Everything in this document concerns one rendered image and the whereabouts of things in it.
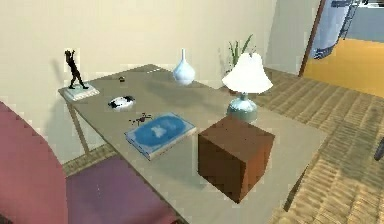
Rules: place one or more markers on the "black spider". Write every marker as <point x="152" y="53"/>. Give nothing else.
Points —
<point x="141" y="118"/>

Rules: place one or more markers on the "brown box container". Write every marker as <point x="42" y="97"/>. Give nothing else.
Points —
<point x="233" y="156"/>

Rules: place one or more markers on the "red and purple armchair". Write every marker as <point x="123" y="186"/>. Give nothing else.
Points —
<point x="40" y="180"/>

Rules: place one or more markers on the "blue book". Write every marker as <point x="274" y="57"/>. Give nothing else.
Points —
<point x="160" y="133"/>

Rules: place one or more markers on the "pale blue vase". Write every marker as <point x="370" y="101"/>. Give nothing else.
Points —
<point x="183" y="71"/>

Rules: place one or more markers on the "white shade table lamp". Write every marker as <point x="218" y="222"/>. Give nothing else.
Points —
<point x="246" y="80"/>

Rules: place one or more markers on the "white and black dish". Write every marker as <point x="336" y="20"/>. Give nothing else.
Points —
<point x="121" y="102"/>

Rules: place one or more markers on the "grey-brown table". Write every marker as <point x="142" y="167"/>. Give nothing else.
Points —
<point x="186" y="186"/>

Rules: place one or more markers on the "green house plant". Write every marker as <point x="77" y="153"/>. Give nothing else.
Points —
<point x="237" y="50"/>

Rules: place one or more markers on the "black figure statue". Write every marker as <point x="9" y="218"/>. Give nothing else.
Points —
<point x="76" y="75"/>

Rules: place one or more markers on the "dark grey object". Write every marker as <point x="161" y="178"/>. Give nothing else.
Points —
<point x="380" y="150"/>

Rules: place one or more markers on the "brown door frame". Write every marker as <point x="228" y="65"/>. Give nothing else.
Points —
<point x="311" y="36"/>

